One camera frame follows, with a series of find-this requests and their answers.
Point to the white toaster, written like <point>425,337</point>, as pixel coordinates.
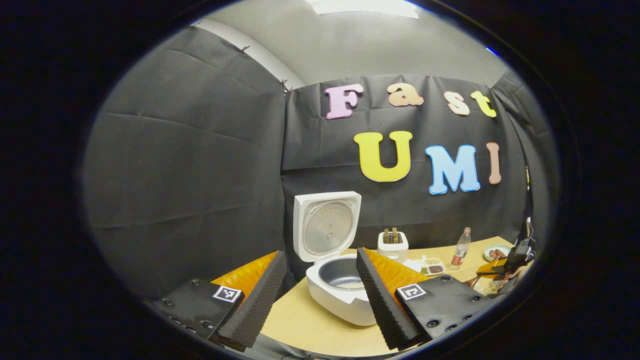
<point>392,251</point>

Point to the white rice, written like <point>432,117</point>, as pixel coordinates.
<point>347,285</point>

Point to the white rice cooker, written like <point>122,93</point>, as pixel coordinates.
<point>340,305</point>

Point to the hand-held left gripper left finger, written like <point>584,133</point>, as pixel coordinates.
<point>255,305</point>

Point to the black backdrop cloth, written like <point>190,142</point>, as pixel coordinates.
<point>190,165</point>

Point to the pale green plate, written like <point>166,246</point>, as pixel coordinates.
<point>488,256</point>

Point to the white compartment tray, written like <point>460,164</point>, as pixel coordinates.
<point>435,268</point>

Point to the clear plastic bottle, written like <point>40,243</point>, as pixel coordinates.
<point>461,252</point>

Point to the clear glass chopstick holder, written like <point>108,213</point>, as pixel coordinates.
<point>497,286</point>

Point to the brown bread slice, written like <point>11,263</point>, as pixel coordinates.
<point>395,235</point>
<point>386,236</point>

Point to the large ceiling light panel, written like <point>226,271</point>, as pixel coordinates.
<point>362,6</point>

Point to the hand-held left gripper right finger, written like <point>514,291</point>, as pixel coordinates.
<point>380,300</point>

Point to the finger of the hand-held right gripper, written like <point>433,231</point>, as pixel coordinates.
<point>489,268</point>

